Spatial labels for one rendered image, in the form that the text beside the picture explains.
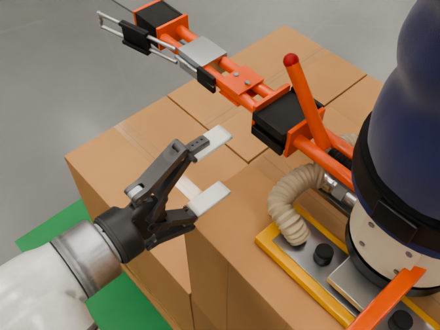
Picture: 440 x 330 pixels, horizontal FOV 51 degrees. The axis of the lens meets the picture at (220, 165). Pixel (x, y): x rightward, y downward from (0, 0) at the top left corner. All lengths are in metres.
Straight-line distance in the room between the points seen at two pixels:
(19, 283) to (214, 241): 0.33
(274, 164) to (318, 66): 0.90
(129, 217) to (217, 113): 0.95
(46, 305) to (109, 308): 1.21
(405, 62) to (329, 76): 1.24
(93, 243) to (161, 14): 0.51
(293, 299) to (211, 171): 0.70
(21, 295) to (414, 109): 0.46
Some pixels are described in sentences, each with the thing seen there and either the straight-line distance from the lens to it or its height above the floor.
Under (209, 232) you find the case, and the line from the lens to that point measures 0.79.
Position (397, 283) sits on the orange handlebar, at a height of 1.09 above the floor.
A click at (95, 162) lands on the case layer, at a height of 0.54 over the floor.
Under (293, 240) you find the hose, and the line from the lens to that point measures 0.74.
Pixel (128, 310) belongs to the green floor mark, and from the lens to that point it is 1.77.
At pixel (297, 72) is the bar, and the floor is 1.19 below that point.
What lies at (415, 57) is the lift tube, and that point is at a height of 1.37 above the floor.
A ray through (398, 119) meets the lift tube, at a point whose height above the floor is 1.30.
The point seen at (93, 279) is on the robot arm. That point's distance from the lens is 0.61.
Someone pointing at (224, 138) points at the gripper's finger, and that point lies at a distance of 0.64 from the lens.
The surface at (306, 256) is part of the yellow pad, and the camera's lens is 0.74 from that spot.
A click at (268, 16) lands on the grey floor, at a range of 2.92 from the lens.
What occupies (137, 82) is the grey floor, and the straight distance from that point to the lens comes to 2.48.
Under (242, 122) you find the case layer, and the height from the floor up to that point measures 0.54.
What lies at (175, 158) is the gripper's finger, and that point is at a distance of 0.59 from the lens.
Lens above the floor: 1.63
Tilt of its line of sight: 52 degrees down
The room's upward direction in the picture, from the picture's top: straight up
